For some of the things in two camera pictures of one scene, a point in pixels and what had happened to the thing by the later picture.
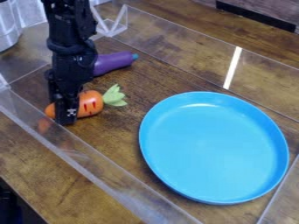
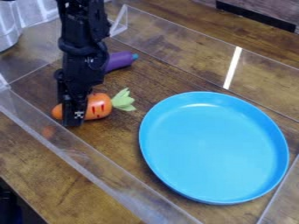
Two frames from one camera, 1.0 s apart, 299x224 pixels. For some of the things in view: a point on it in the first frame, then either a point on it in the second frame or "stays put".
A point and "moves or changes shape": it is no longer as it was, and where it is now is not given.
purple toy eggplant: [111, 62] stays put
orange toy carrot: [90, 102] moves or changes shape
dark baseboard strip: [283, 24] stays put
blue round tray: [212, 147] stays put
